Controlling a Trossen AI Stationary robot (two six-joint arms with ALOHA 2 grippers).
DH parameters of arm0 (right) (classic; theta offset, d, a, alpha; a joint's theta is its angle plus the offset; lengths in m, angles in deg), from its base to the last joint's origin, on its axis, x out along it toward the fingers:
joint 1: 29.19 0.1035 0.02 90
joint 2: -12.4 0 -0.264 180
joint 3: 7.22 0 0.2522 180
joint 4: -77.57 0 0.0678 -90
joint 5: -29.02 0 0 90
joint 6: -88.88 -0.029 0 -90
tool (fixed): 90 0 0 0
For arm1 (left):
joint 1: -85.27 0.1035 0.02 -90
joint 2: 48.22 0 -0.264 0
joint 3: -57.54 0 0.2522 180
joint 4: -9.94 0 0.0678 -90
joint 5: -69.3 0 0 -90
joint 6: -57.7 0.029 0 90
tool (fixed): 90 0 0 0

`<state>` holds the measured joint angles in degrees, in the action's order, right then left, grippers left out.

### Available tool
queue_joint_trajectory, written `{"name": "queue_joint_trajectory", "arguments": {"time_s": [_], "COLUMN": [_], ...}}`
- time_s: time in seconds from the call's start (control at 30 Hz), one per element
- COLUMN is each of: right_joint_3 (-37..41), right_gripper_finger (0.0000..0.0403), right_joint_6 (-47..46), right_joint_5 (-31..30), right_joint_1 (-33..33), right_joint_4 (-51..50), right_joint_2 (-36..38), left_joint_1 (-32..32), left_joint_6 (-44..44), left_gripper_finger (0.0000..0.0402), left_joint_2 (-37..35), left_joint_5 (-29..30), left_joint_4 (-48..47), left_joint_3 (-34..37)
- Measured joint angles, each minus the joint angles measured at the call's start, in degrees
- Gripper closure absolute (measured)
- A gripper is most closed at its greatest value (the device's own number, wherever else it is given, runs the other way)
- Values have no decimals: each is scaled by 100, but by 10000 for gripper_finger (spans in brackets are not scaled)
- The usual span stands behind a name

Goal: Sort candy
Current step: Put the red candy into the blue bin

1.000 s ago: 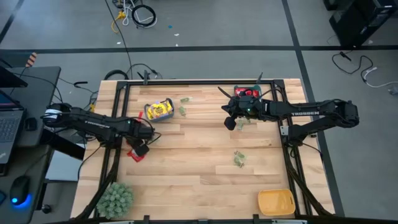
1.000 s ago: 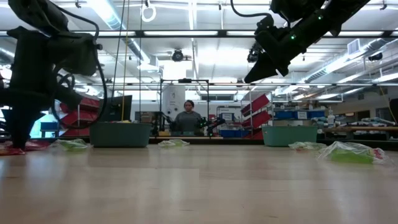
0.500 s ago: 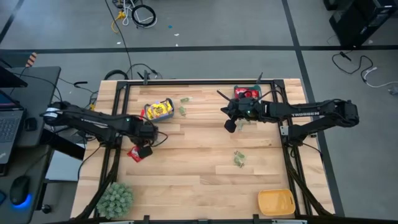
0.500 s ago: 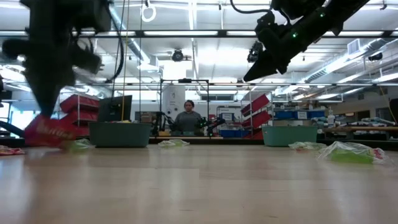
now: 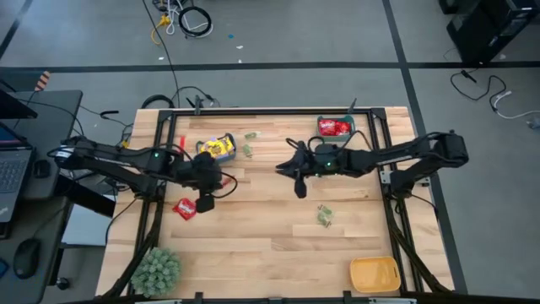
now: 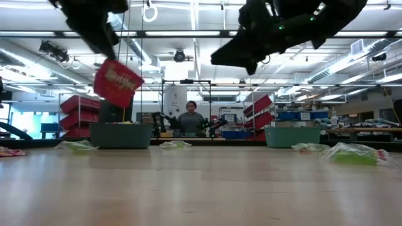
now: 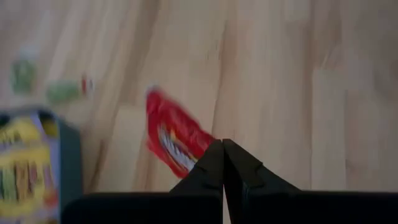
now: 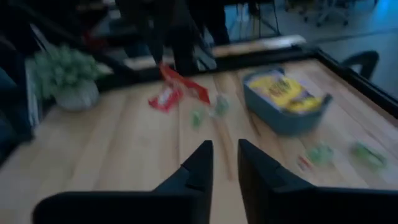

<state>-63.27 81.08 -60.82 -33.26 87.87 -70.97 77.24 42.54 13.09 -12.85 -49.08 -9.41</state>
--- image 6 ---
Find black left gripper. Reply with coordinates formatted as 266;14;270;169
48;0;129;60

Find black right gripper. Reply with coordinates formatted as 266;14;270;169
210;0;285;76

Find red candy pack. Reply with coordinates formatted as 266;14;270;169
0;146;27;158
93;58;145;109

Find black light bar beam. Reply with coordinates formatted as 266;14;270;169
0;30;402;39

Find red bin rack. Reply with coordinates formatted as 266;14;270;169
59;95;102;139
242;95;274;142

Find small black background robot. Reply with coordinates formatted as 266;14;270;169
151;112;178;137
199;117;229;138

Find black background monitor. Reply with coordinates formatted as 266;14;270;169
99;100;134;124

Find blue crate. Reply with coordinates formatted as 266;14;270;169
221;131;249;140

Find person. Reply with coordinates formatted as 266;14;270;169
177;100;205;136

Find blue storage bins row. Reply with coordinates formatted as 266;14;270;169
276;110;329;122

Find light teal plastic bin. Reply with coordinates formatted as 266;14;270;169
264;126;322;149

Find dark teal plastic bin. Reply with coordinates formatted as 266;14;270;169
89;122;155;149

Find dark background bench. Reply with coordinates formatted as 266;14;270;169
40;122;60;139

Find white bottle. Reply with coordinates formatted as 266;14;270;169
330;108;340;127

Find dark curved tube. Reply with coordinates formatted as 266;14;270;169
0;121;34;141

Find wooden workbench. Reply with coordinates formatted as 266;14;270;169
326;126;402;133

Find black camera with cable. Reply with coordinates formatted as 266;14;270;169
38;40;70;63

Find white hanging ring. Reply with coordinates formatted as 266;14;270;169
142;0;159;23

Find black round camera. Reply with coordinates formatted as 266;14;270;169
173;49;187;63

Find black background rig frame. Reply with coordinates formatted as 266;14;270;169
161;79;212;139

